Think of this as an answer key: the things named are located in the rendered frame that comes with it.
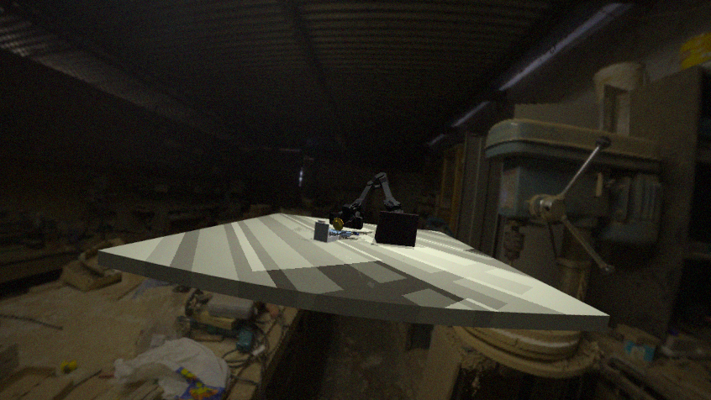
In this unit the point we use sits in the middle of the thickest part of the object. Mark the light blue flat mat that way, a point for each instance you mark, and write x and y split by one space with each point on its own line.
342 232

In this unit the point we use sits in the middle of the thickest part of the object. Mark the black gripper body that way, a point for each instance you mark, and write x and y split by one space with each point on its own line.
345 218

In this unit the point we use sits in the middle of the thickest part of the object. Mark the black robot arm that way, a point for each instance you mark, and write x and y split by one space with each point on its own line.
359 205

